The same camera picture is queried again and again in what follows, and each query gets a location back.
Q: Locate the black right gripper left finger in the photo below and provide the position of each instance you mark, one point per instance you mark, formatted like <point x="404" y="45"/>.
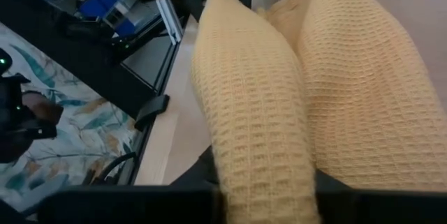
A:
<point x="139" y="204"/>

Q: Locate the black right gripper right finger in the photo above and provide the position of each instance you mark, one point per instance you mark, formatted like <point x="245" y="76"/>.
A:
<point x="384" y="208"/>

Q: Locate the yellow towel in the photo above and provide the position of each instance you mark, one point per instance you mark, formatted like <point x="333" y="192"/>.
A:
<point x="251" y="95"/>

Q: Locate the leaf patterned floor rug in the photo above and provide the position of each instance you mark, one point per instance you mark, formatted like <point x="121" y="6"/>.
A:
<point x="87" y="130"/>

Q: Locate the black device with green lights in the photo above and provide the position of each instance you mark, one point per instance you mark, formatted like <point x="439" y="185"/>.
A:
<point x="14" y="123"/>

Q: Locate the silver aluminium bracket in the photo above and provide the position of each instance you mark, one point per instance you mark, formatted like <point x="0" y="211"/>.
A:
<point x="171" y="21"/>

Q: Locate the black table frame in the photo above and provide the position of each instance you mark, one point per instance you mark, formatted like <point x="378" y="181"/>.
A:
<point x="138" y="168"/>

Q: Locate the black rig post with brace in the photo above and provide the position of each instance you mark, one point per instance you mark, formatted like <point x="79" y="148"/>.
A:
<point x="87" y="63"/>

